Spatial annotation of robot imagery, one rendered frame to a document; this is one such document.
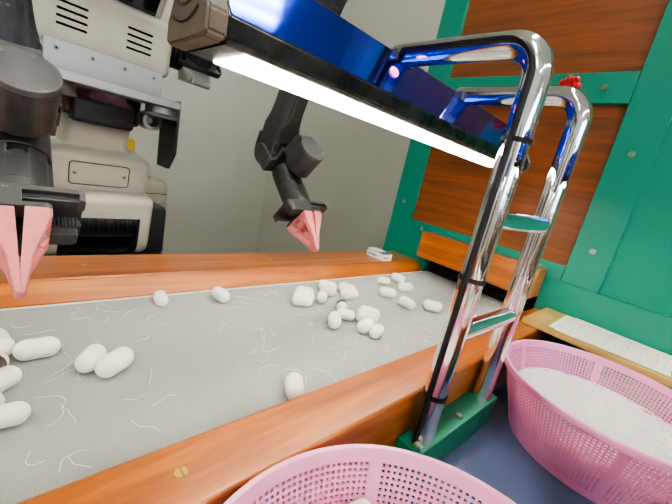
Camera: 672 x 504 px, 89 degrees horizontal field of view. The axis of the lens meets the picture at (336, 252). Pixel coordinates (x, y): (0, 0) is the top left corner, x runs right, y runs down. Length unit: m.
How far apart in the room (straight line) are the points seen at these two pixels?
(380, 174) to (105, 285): 1.79
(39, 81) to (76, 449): 0.32
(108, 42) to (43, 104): 0.57
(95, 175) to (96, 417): 0.72
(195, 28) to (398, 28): 2.12
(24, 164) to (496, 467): 0.61
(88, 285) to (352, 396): 0.38
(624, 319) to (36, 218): 0.93
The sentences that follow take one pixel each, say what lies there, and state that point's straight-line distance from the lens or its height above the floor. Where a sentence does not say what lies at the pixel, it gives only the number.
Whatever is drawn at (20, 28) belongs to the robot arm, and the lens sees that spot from 0.54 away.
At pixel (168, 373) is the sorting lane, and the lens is 0.41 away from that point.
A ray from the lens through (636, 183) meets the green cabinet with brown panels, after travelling 0.89.
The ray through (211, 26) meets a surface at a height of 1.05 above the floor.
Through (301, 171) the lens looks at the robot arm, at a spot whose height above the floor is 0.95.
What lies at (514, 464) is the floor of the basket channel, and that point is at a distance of 0.54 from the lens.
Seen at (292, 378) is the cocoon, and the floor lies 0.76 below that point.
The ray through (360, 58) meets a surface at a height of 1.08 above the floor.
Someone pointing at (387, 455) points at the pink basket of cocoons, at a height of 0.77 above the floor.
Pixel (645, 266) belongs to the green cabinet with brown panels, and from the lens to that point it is 0.89.
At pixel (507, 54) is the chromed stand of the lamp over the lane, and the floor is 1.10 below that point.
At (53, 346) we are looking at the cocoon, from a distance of 0.44.
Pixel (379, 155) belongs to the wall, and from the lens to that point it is 2.18.
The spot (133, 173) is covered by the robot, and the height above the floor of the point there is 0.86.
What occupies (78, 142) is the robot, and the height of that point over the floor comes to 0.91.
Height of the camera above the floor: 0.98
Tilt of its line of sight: 14 degrees down
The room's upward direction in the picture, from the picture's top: 12 degrees clockwise
